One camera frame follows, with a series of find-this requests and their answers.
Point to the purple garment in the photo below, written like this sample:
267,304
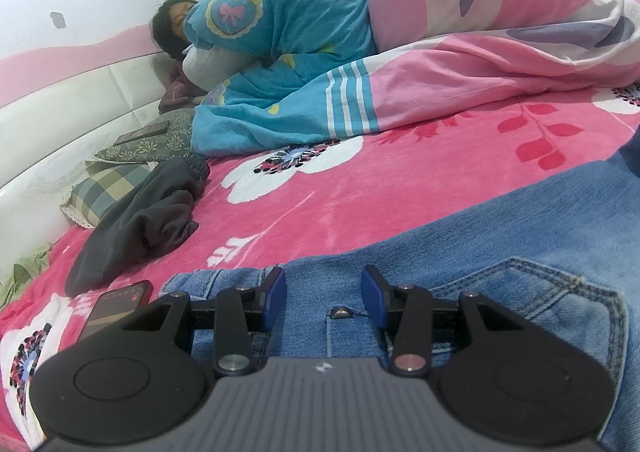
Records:
175,92

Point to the dark phone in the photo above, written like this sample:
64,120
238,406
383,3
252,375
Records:
142,133

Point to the pink and blue quilt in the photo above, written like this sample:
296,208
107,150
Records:
450,32

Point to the light green cloth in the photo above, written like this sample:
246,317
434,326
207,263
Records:
25,272

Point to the plaid pillow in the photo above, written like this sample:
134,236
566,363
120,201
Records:
100,192

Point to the blue denim jeans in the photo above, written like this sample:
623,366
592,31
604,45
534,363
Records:
500,242

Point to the pink floral blanket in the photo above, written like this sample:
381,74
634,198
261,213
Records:
350,197

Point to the pink and white headboard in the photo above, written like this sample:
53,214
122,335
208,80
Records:
60,107

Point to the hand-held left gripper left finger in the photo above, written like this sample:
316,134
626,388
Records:
275,292

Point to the green floral pillow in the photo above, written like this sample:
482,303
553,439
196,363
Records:
160,149

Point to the red-cased phone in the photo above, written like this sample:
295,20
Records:
115,304

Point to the dark grey garment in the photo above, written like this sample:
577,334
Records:
150,212

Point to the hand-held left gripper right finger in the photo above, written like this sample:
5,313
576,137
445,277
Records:
372,292

